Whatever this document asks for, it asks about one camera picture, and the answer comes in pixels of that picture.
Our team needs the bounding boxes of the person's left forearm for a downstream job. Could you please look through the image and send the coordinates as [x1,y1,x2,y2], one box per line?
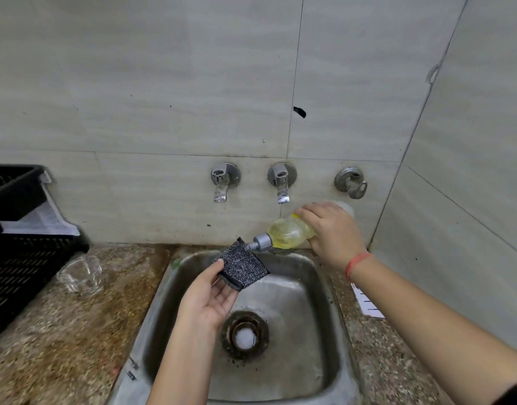
[146,324,219,405]

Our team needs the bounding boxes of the yellow dish soap bottle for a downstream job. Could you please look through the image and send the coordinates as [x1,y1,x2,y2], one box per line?
[245,201,355,253]

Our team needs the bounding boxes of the clear glass cup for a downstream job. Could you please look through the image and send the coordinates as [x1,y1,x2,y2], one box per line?
[56,255,104,298]

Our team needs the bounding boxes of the chrome wall tap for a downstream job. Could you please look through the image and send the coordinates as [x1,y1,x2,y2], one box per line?
[267,162,298,205]
[210,161,242,204]

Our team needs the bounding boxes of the person's right hand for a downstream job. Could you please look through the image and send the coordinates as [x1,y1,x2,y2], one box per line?
[295,201,368,273]

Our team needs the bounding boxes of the person's right forearm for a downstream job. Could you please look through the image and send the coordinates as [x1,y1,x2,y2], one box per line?
[347,255,517,405]

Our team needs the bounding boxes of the stainless steel sink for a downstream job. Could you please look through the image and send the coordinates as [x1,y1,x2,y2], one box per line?
[108,247,362,405]

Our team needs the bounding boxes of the dark speckled sponge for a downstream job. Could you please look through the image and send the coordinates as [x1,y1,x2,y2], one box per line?
[213,237,271,291]

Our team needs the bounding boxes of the person's left hand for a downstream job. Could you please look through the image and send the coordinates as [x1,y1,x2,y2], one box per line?
[176,259,240,332]

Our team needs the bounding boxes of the black dish rack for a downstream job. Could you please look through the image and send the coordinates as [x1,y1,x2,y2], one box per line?
[0,164,90,345]

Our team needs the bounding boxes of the black right sleeve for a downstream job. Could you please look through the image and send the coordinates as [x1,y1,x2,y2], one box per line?
[493,378,517,405]

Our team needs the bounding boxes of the metal sink drain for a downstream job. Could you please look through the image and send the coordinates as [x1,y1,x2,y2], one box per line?
[221,309,271,361]

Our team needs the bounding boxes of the white drip tray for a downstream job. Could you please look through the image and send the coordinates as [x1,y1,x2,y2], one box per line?
[1,172,81,237]

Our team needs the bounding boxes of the orange wrist thread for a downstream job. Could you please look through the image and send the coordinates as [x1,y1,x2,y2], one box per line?
[344,251,373,281]

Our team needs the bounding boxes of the grey wall valve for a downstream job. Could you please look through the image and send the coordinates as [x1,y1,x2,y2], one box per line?
[334,166,368,200]

